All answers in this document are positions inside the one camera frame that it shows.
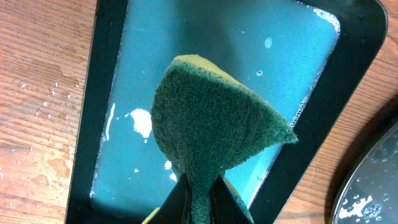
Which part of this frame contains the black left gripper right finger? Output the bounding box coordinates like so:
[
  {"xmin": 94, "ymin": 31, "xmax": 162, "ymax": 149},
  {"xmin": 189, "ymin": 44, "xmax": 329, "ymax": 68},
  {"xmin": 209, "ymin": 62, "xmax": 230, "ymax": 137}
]
[{"xmin": 210, "ymin": 175, "xmax": 252, "ymax": 224}]

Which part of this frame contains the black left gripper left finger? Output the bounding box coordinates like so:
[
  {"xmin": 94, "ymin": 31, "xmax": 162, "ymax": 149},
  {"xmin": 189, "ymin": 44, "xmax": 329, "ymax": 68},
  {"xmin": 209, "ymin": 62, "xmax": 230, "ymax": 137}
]
[{"xmin": 147, "ymin": 174, "xmax": 192, "ymax": 224}]

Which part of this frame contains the green yellow sponge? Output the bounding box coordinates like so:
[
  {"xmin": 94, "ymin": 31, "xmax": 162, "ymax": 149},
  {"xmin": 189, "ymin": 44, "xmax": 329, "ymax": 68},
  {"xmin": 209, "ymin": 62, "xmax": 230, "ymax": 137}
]
[{"xmin": 150, "ymin": 55, "xmax": 297, "ymax": 223}]

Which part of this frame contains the round black tray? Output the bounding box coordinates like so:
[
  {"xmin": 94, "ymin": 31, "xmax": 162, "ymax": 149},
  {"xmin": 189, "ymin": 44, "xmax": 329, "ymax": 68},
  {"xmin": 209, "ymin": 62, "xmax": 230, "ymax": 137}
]
[{"xmin": 329, "ymin": 121, "xmax": 397, "ymax": 224}]

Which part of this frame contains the black rectangular water tray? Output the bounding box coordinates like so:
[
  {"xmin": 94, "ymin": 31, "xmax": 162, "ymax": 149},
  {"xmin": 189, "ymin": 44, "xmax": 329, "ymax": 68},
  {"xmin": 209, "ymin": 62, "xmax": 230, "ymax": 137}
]
[{"xmin": 66, "ymin": 1, "xmax": 388, "ymax": 223}]

